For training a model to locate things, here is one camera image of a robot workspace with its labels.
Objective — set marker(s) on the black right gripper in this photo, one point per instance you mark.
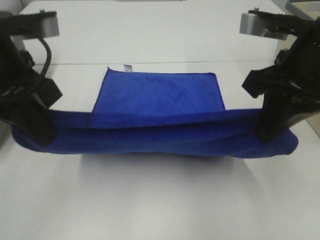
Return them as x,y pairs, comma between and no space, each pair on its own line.
291,95

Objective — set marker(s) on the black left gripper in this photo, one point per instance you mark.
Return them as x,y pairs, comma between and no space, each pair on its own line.
25,95

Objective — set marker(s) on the blue microfibre towel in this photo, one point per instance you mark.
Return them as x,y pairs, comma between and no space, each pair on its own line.
144,112

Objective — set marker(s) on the beige storage box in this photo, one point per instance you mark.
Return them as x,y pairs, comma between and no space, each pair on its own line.
299,45

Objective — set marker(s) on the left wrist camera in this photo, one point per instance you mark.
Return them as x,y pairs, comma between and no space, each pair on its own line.
43,24

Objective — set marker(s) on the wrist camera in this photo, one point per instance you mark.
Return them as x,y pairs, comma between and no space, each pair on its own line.
275,26
43,24

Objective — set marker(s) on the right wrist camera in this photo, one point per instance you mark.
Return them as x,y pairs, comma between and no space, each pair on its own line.
275,26

